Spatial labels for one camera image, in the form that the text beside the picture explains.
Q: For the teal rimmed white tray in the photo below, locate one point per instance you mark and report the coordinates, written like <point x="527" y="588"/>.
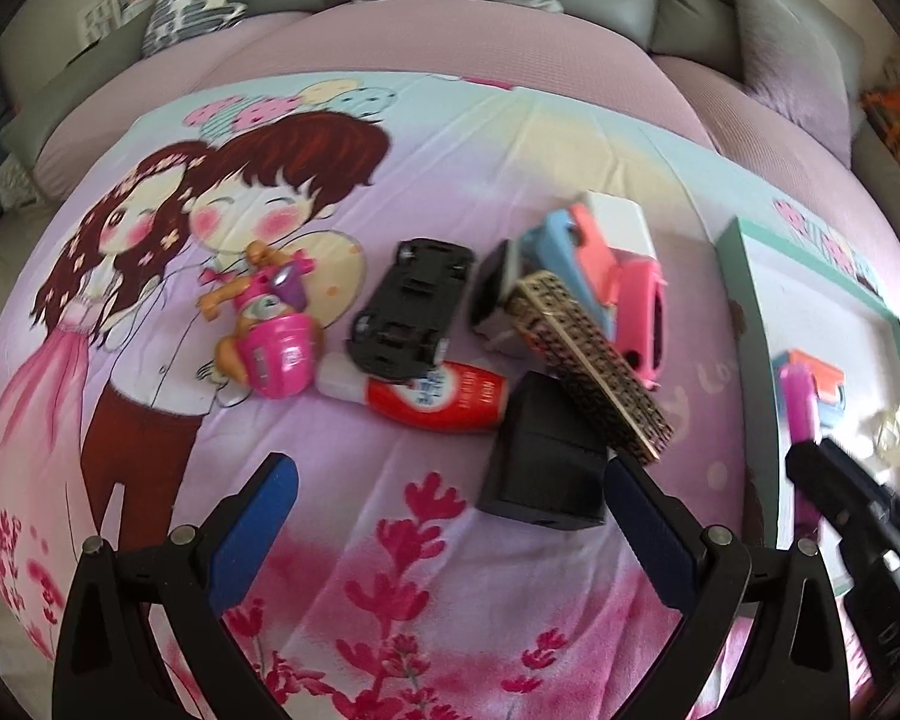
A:
<point x="791" y="307"/>

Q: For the white charger plug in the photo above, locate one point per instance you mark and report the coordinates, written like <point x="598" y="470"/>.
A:
<point x="621" y="222"/>

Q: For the black box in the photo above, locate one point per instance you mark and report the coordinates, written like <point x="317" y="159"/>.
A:
<point x="547" y="463"/>

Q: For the pink puppy toy figure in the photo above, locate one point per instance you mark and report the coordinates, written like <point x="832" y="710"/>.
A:
<point x="275" y="343"/>

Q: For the pink seat cover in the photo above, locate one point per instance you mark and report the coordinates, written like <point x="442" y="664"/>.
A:
<point x="765" y="143"/>
<point x="501" y="43"/>

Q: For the cartoon print cloth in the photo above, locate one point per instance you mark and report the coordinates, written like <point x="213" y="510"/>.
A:
<point x="387" y="594"/>

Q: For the grey purple pillow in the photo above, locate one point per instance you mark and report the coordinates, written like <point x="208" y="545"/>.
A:
<point x="796" y="72"/>

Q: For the magenta lighter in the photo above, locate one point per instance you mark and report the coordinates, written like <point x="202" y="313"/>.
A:
<point x="801" y="413"/>

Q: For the cream hair claw clip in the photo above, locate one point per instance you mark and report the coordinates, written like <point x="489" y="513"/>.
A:
<point x="884" y="430"/>

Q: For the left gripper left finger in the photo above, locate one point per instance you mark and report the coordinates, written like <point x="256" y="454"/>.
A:
<point x="108" y="663"/>

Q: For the pink seat cover left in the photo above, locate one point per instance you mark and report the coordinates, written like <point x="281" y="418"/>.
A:
<point x="501" y="43"/>

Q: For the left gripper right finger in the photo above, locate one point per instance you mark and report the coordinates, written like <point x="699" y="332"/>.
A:
<point x="793" y="664"/>

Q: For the gold patterned lighter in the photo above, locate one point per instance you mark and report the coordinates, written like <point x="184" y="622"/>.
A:
<point x="561" y="333"/>

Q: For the red white tube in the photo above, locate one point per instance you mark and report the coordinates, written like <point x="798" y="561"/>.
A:
<point x="454" y="398"/>

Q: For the pink seat cover right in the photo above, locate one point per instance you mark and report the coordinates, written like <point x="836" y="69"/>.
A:
<point x="765" y="143"/>

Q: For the black toy car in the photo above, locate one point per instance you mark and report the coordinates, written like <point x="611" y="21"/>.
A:
<point x="402" y="331"/>

